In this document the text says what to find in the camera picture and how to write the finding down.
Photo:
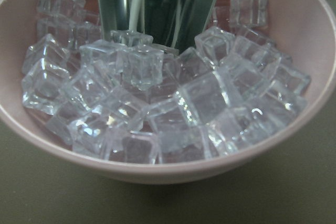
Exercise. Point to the steel ice scoop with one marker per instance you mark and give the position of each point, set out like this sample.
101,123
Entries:
173,23

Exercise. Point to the pile of clear ice cubes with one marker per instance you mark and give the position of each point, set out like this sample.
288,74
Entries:
130,100

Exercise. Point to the pink bowl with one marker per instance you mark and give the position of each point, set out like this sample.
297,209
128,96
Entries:
305,29

